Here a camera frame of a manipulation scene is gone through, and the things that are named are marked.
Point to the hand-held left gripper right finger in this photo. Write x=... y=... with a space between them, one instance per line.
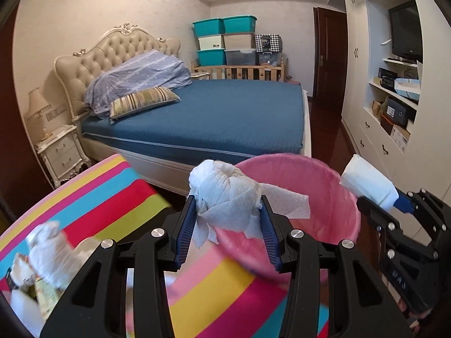
x=269 y=239

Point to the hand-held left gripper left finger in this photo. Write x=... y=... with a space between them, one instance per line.
x=185 y=232

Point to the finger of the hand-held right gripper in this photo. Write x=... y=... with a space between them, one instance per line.
x=405 y=204
x=373 y=213

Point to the pink plastic bin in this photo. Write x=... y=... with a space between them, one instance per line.
x=317 y=190

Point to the white paper towel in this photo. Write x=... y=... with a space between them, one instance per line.
x=225 y=186

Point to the cardboard box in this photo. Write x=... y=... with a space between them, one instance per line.
x=400 y=135

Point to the colourful striped tablecloth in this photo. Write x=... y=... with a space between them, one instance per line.
x=116 y=197

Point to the black safe box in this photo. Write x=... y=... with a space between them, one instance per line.
x=398 y=111

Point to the white and blue box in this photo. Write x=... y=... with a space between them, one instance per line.
x=408 y=88

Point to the bed with blue mattress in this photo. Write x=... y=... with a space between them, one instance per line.
x=229 y=116

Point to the black electronic device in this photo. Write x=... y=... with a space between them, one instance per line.
x=387 y=77

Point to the white built-in wardrobe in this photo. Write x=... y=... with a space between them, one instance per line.
x=356 y=77

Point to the striped pillow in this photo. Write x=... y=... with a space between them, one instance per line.
x=144 y=99

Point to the white nightstand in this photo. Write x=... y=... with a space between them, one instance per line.
x=60 y=151

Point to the green printed packet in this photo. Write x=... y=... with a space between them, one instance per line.
x=45 y=295

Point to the light blue patterned duvet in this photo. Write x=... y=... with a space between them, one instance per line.
x=141 y=74

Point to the dark wooden door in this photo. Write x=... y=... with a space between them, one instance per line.
x=331 y=49

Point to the black television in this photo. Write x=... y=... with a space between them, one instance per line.
x=405 y=31

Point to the teal storage box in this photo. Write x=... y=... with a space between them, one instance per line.
x=209 y=28
x=239 y=24
x=211 y=58

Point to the white packet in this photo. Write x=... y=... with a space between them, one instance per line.
x=21 y=310

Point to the grey clear storage box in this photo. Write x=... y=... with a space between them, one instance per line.
x=241 y=57

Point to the brown wooden cabinet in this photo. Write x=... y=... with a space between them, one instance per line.
x=14 y=148

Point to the cream storage box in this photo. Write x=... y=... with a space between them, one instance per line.
x=211 y=43

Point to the beige table lamp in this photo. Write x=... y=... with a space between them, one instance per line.
x=37 y=104

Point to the houndstooth fabric bag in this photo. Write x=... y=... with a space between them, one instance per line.
x=269 y=43

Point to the beige tufted headboard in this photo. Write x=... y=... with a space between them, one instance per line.
x=116 y=47

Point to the beige storage box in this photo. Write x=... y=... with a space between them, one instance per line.
x=239 y=41

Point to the wooden crib rail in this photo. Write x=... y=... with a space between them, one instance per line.
x=246 y=72

